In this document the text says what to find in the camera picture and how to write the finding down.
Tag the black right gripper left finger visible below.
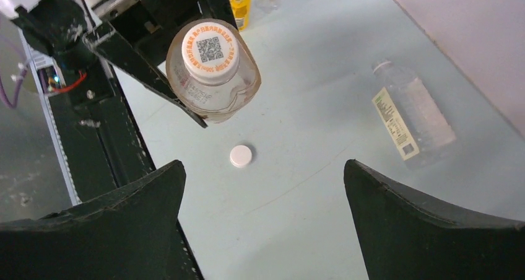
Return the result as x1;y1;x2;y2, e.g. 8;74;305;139
1;160;187;279

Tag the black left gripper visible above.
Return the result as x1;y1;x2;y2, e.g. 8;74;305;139
10;0;237;128

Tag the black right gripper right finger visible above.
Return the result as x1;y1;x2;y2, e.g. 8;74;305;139
344;159;524;279

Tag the white bottle cap with code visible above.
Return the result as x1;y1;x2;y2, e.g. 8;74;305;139
181;21;240;86

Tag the red gold label tea bottle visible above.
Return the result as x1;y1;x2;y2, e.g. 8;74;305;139
165;19;261;123

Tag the yellow juice bottle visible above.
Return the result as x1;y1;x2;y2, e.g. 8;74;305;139
229;0;251;31

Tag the clear square bottle cream label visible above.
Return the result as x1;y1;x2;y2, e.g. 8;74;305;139
371;59;457;169

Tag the plain white bottle cap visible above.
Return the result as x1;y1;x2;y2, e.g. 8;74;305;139
229;144;253;168

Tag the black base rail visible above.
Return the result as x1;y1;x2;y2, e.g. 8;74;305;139
50;61;202;279

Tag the aluminium frame front rail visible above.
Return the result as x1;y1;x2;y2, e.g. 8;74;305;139
18;28;82;206

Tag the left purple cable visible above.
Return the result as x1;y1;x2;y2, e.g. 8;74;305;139
0;36;30;110

